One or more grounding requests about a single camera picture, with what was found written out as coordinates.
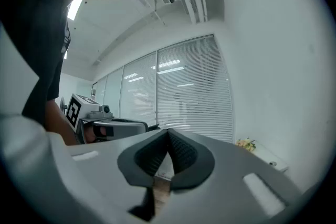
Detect person's black shirt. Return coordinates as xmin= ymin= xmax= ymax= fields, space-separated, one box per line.
xmin=0 ymin=0 xmax=77 ymax=131

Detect person's left forearm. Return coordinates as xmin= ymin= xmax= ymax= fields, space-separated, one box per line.
xmin=45 ymin=99 xmax=78 ymax=146

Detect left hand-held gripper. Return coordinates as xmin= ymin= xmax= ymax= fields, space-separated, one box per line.
xmin=65 ymin=93 xmax=161 ymax=144

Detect white window blinds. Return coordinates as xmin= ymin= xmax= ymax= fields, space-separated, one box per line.
xmin=91 ymin=34 xmax=234 ymax=144

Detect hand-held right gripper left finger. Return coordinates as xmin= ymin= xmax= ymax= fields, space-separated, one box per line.
xmin=67 ymin=128 xmax=170 ymax=224

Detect ceiling light panel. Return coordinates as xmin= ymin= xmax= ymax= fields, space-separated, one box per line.
xmin=67 ymin=0 xmax=85 ymax=22

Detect yellow flower bouquet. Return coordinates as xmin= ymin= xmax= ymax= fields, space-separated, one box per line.
xmin=235 ymin=137 xmax=257 ymax=152

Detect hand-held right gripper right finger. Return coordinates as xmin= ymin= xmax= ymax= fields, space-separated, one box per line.
xmin=157 ymin=128 xmax=302 ymax=224

